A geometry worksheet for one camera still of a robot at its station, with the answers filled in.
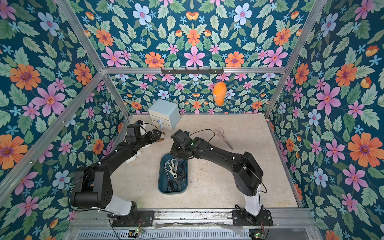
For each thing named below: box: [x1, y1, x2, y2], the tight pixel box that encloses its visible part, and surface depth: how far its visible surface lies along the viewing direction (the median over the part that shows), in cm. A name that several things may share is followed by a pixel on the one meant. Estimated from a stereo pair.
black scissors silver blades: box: [175, 170, 187, 187], surface depth 88 cm
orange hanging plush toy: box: [212, 81, 227, 107], surface depth 100 cm
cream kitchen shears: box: [164, 158, 178, 178], surface depth 92 cm
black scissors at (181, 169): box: [177, 160, 187, 182], surface depth 90 cm
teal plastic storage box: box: [158, 153, 189, 195], surface depth 86 cm
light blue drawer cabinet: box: [148, 98, 181, 131], surface depth 107 cm
